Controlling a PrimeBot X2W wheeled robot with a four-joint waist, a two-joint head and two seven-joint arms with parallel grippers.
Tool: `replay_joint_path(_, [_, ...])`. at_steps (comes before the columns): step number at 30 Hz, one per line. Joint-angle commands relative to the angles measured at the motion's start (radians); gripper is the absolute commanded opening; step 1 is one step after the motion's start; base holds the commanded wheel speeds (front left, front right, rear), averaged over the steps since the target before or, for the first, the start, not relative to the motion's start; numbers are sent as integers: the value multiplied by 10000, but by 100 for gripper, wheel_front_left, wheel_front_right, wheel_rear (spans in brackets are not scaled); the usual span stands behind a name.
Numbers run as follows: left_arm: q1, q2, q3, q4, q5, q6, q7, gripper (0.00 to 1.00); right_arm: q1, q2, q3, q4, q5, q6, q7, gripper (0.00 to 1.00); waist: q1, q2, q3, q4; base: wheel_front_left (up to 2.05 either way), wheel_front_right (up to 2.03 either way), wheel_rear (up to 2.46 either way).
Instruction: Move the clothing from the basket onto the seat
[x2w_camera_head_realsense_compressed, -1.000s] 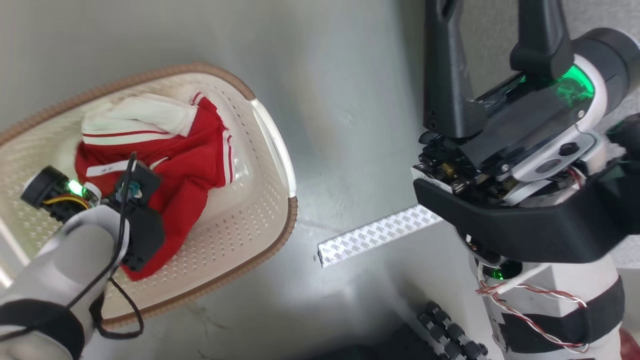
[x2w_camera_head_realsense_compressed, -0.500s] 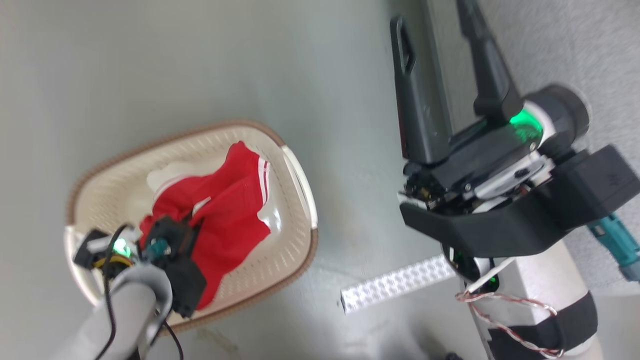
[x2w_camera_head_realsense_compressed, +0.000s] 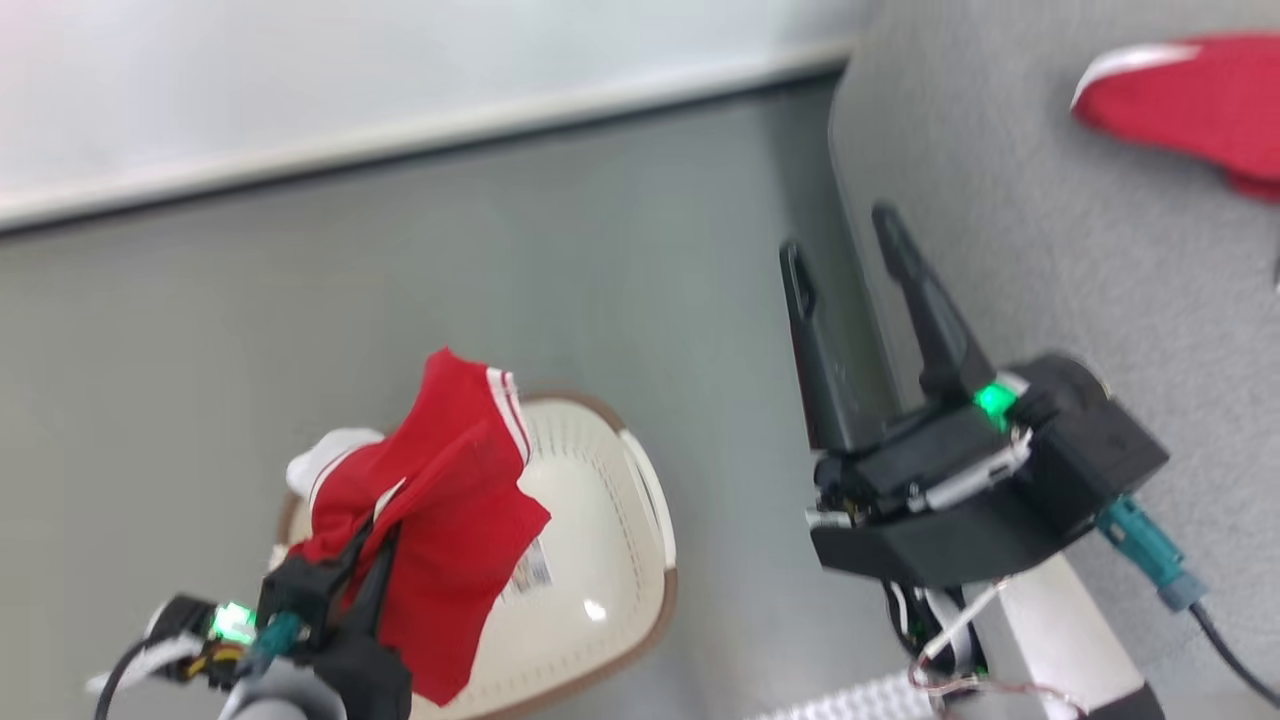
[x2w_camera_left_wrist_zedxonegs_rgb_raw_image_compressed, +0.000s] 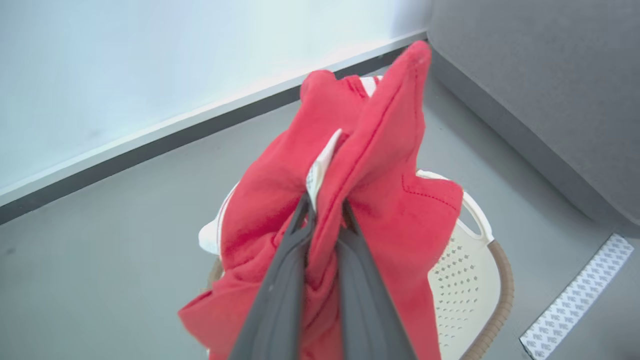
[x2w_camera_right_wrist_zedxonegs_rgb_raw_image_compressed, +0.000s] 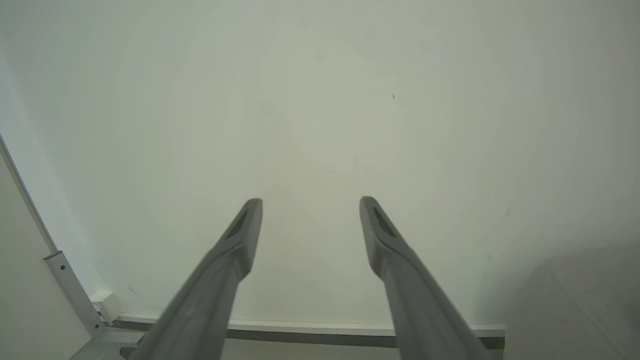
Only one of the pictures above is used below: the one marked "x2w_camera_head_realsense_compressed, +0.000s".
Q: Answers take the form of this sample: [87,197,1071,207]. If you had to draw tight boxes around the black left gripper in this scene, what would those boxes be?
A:
[260,518,413,720]

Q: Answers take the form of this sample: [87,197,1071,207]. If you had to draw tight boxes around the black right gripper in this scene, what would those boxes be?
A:
[780,202,1101,588]

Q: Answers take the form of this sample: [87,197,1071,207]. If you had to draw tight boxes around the red jersey with white stripes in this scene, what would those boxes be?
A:
[285,347,553,707]

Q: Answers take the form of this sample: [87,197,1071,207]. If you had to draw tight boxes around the white barcode sticker label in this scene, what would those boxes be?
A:
[505,538,556,604]

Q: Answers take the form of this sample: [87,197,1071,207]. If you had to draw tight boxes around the cream laundry basket brown rim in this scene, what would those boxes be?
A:
[275,392,679,720]

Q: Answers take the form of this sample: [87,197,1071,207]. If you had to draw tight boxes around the red garment with white trim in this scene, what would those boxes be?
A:
[1068,35,1280,207]

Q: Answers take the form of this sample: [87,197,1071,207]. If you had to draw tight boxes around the grey and white baseboard strip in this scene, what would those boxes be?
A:
[0,38,863,237]

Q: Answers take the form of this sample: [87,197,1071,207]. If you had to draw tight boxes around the black cable with teal connector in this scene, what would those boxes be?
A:
[92,612,306,720]
[1095,497,1280,706]

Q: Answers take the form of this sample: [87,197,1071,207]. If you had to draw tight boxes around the thin red and white wires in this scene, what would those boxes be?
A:
[885,578,1086,720]

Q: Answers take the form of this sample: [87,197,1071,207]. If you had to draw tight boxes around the white ribbed cable sleeve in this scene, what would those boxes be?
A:
[755,672,946,720]

